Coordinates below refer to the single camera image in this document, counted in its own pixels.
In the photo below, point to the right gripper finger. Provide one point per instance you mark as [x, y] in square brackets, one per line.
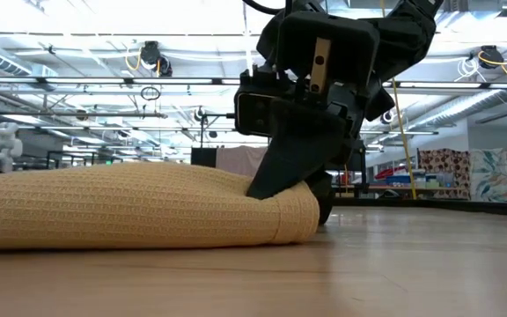
[324, 198]
[302, 149]

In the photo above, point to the orange waffle weave towel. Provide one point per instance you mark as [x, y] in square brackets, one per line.
[126, 207]

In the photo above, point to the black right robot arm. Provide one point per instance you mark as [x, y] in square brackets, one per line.
[405, 35]

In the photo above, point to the pink draped cloth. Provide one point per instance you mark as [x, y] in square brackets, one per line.
[240, 160]

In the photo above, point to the black distant box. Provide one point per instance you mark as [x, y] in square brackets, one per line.
[203, 157]

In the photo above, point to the brown floral fabric panel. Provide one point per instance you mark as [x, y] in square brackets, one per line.
[449, 163]

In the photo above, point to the teal leaf fabric panel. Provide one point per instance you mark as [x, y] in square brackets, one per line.
[495, 176]

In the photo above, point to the white humanoid robot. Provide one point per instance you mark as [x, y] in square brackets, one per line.
[3, 147]

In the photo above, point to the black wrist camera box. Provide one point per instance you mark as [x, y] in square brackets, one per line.
[253, 114]

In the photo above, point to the black distant workstation frame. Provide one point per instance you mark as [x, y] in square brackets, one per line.
[209, 115]
[73, 152]

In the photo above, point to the black metal table frame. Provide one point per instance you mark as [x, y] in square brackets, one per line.
[456, 204]

